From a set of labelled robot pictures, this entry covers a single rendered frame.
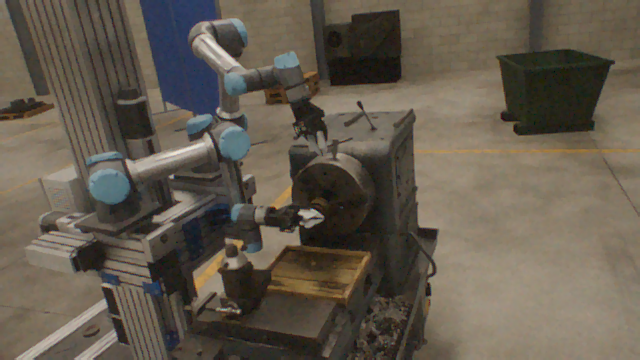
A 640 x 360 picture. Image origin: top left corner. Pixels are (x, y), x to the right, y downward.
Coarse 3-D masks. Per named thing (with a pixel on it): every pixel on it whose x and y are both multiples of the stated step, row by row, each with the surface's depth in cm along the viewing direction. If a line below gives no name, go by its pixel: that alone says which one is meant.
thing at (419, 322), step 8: (400, 232) 208; (408, 232) 207; (416, 240) 208; (432, 264) 219; (432, 272) 224; (424, 288) 238; (424, 296) 238; (424, 304) 239; (416, 312) 236; (424, 312) 239; (416, 320) 238; (424, 320) 239; (416, 328) 240; (424, 328) 239; (424, 336) 256; (408, 344) 236; (416, 344) 235; (424, 344) 256
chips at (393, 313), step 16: (384, 304) 199; (400, 304) 198; (368, 320) 194; (384, 320) 185; (400, 320) 190; (368, 336) 185; (384, 336) 177; (400, 336) 181; (352, 352) 178; (368, 352) 167; (384, 352) 171
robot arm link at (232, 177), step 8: (224, 168) 179; (232, 168) 179; (240, 168) 183; (224, 176) 181; (232, 176) 180; (240, 176) 183; (224, 184) 183; (232, 184) 181; (240, 184) 183; (232, 192) 183; (240, 192) 184; (232, 200) 184; (240, 200) 184; (232, 224) 192
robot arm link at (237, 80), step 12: (204, 24) 177; (192, 36) 173; (204, 36) 172; (192, 48) 172; (204, 48) 168; (216, 48) 166; (204, 60) 171; (216, 60) 161; (228, 60) 159; (228, 72) 155; (240, 72) 153; (252, 72) 154; (228, 84) 152; (240, 84) 151; (252, 84) 153
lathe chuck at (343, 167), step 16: (320, 160) 179; (320, 176) 179; (336, 176) 176; (352, 176) 174; (304, 192) 184; (336, 192) 179; (352, 192) 176; (368, 192) 179; (368, 208) 181; (336, 224) 184; (352, 224) 182
